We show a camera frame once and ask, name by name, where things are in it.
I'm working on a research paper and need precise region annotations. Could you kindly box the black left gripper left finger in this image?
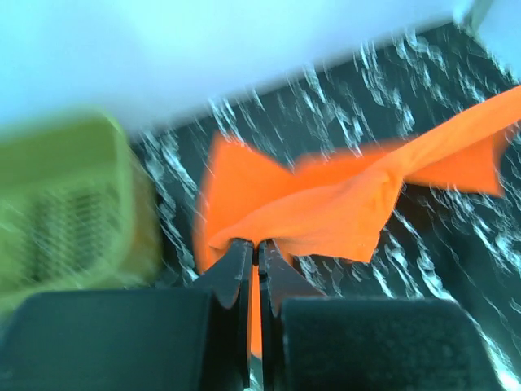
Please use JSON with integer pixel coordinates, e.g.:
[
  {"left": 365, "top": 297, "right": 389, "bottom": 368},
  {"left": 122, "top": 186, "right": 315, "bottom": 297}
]
[{"left": 1, "top": 240, "right": 253, "bottom": 391}]

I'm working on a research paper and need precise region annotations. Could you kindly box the olive green plastic basket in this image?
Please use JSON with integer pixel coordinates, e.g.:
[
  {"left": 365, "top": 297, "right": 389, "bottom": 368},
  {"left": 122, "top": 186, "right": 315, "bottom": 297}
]
[{"left": 1, "top": 111, "right": 162, "bottom": 315}]

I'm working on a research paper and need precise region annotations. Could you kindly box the orange t shirt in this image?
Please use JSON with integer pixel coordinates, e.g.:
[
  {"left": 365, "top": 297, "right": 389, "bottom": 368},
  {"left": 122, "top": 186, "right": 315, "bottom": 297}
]
[{"left": 194, "top": 83, "right": 521, "bottom": 362}]

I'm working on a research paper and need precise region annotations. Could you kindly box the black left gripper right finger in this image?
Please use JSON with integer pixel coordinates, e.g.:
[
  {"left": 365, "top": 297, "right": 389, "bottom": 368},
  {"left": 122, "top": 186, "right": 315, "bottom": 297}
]
[{"left": 257, "top": 242, "right": 501, "bottom": 390}]

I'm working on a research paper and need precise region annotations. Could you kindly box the black marble pattern mat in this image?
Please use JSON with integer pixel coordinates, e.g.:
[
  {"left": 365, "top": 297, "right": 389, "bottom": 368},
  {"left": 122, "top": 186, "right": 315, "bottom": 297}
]
[{"left": 135, "top": 24, "right": 520, "bottom": 390}]

